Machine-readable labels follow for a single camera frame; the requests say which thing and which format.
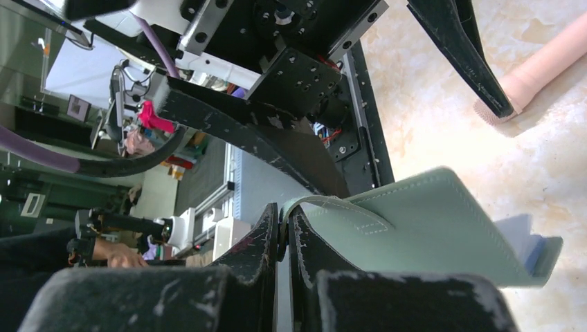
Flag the white cards in box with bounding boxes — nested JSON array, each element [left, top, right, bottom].
[[494, 214, 546, 274]]

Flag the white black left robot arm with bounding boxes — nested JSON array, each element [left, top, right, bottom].
[[63, 1, 386, 197]]

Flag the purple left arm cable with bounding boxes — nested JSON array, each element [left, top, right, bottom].
[[0, 13, 187, 178]]

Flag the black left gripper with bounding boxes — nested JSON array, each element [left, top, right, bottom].
[[153, 1, 394, 198]]

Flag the green leather card holder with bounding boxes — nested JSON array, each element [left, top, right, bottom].
[[282, 167, 563, 287]]

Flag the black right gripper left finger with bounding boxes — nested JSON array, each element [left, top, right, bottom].
[[213, 203, 279, 331]]

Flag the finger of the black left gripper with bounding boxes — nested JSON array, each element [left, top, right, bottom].
[[407, 0, 514, 118]]

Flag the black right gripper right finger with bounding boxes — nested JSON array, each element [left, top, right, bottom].
[[288, 206, 358, 331]]

